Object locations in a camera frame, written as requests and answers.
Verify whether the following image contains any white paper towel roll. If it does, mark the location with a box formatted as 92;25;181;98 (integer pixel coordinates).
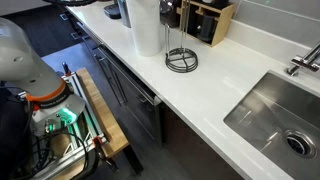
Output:
127;0;161;57

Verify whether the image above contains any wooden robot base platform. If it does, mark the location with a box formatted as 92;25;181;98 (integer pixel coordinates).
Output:
49;67;130;180

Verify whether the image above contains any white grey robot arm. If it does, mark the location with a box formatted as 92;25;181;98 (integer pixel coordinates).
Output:
0;18;85;136

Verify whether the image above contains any wooden coffee organizer rack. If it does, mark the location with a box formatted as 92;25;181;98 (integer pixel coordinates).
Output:
176;0;235;47

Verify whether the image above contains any stainless steel countertop bin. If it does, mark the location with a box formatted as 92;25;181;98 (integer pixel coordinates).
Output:
117;0;131;28

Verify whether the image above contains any black flat countertop device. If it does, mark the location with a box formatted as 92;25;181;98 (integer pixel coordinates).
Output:
104;4;121;19

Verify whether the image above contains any stainless steel sink basin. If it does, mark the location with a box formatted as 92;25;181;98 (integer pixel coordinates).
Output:
224;72;320;180

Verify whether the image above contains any chrome sink faucet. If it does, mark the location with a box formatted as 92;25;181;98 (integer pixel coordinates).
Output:
285;42;320;76

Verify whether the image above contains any dishwasher door with handle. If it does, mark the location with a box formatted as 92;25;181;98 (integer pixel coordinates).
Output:
95;45;164;147

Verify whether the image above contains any black wire towel stand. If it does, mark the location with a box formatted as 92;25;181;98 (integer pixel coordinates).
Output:
165;0;198;73

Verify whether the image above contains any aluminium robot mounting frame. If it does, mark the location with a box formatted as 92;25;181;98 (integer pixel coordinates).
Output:
32;73;108;180

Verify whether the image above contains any red handled clamp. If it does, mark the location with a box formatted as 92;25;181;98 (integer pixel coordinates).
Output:
92;136;118;172

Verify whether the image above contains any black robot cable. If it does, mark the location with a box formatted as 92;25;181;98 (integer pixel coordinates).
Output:
19;131;101;180

